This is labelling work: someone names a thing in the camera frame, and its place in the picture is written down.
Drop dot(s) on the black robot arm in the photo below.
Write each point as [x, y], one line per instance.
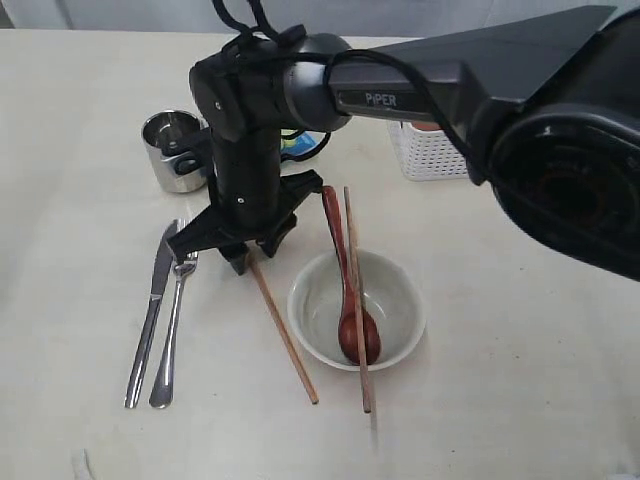
[544, 110]

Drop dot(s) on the blue potato chips bag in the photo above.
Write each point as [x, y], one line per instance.
[298, 145]

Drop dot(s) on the dark brown wooden spoon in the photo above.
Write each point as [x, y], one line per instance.
[347, 333]

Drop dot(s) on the pale green ceramic bowl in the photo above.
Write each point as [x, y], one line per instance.
[315, 300]

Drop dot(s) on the brown wooden chopstick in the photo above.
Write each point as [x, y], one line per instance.
[359, 312]
[282, 330]

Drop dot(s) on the silver foil packet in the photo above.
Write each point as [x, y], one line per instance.
[171, 122]

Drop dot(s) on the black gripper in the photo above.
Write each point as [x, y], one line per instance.
[229, 228]

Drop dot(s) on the silver metal fork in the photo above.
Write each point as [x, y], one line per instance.
[162, 392]

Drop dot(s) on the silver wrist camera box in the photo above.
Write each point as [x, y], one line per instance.
[191, 151]

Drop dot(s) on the dark brown round plate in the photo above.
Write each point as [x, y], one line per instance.
[426, 126]

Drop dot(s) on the white perforated plastic basket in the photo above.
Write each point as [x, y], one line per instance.
[425, 155]

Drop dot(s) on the silver metal table knife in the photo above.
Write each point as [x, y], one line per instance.
[147, 325]

